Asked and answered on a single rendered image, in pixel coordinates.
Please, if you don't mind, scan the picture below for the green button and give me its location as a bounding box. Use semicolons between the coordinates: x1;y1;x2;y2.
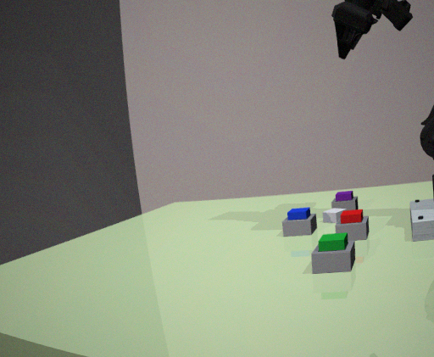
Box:
311;232;355;274

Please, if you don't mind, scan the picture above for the purple button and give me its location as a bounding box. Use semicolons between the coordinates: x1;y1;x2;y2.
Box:
331;191;359;211

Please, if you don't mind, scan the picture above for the red button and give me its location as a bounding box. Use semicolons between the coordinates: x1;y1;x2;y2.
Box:
335;209;370;241

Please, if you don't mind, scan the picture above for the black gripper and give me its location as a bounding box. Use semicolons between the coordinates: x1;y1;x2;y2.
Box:
331;0;381;59

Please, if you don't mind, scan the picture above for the blue button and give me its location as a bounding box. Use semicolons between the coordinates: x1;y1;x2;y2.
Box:
282;207;317;237

